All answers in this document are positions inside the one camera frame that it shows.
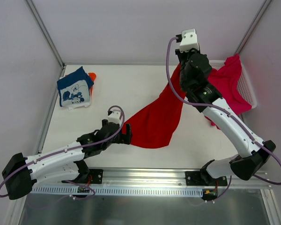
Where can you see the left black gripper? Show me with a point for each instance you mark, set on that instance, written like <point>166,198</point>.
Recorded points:
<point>122,135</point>

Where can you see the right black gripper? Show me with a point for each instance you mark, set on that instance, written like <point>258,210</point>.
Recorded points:
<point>184,76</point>

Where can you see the red t shirt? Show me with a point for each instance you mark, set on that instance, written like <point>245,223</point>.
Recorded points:
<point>152,127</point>

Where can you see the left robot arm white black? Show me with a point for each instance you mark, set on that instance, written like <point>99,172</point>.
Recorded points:
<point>22,174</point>

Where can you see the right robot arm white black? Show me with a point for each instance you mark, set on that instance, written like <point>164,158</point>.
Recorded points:
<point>252,151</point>

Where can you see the magenta pink t shirt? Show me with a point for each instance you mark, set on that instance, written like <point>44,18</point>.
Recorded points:
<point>226,80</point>

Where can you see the folded blue printed t shirt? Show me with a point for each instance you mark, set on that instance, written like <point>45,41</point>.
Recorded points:
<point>74,88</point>

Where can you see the white plastic basket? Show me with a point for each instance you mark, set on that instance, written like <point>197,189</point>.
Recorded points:
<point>244,85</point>

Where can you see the folded orange t shirt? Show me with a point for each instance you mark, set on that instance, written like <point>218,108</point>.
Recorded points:
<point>93,78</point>

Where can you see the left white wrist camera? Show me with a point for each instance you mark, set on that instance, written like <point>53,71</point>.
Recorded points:
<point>114,117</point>

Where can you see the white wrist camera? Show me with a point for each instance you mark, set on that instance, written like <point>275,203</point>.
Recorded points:
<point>114,117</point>
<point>189,41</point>

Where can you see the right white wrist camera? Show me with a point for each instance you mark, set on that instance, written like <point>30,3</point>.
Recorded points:
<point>189,41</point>

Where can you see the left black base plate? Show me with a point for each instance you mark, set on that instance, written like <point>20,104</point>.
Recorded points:
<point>92,176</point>

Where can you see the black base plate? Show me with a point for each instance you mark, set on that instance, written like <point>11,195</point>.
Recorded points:
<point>195,178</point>
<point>92,176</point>

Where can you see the aluminium mounting rail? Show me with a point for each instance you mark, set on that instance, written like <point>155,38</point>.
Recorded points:
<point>169,178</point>

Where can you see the white slotted cable duct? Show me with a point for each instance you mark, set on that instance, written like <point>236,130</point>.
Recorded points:
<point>119,191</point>

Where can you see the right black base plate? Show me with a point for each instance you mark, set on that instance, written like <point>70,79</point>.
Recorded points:
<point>195,178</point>

